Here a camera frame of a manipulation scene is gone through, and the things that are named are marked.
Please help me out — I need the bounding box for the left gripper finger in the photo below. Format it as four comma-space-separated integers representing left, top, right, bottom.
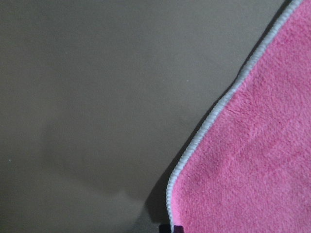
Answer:
158, 224, 184, 233

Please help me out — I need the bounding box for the pink towel white trim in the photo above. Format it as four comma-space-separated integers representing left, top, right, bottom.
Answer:
166, 0, 311, 233

